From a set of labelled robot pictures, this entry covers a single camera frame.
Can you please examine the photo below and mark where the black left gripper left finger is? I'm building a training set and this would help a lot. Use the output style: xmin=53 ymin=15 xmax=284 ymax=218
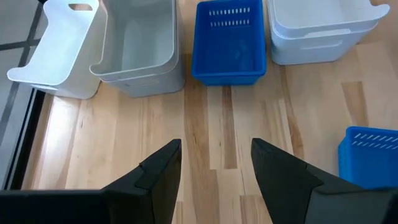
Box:
xmin=102 ymin=139 xmax=182 ymax=224

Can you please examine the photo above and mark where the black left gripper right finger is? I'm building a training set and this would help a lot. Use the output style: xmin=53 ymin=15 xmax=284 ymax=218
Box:
xmin=251 ymin=138 xmax=358 ymax=224

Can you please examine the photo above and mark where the blue slotted plastic basket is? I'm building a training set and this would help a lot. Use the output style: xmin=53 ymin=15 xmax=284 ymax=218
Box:
xmin=191 ymin=0 xmax=267 ymax=87
xmin=338 ymin=126 xmax=398 ymax=190

